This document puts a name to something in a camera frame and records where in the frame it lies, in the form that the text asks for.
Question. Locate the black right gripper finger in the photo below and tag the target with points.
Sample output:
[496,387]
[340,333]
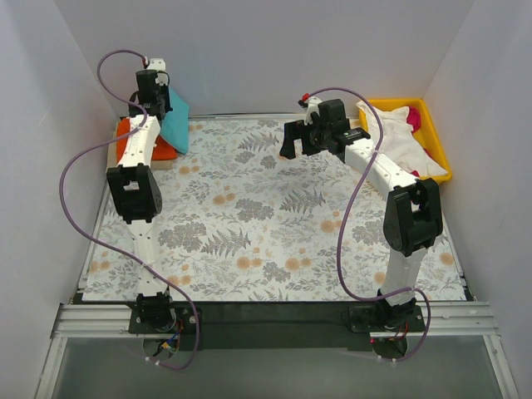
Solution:
[291,132]
[309,149]

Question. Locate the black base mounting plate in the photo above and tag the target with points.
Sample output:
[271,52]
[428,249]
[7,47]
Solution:
[269,325]

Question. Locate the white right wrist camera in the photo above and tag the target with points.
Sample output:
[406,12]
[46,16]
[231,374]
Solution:
[310,105]

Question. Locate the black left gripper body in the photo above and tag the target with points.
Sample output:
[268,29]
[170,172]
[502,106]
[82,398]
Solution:
[151,107]

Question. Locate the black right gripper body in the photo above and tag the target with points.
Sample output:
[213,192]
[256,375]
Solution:
[307,135]

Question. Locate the orange folded t shirt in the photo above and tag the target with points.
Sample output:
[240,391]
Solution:
[124,133]

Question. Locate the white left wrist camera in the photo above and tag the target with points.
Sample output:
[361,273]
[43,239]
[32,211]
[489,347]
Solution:
[158,65]

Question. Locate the magenta t shirt in bin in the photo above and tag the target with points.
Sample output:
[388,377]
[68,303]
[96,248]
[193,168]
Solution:
[417,156]

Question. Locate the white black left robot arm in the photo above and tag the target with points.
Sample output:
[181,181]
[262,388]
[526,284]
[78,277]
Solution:
[137,197]

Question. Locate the white t shirt in bin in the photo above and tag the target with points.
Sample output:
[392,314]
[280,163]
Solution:
[399,137]

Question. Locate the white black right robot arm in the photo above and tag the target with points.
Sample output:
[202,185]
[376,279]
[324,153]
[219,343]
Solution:
[412,219]

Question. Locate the aluminium frame rail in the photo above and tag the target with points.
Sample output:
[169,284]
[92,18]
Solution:
[109,320]

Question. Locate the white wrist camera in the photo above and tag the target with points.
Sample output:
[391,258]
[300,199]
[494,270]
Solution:
[158,65]
[310,105]

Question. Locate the floral patterned table mat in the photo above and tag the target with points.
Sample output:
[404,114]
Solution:
[241,223]

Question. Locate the turquoise t shirt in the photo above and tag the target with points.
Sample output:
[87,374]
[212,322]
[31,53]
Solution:
[175,126]

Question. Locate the beige folded t shirt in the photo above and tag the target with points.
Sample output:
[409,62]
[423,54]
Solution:
[155,165]

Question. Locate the yellow plastic bin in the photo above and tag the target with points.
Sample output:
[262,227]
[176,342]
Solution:
[436,137]

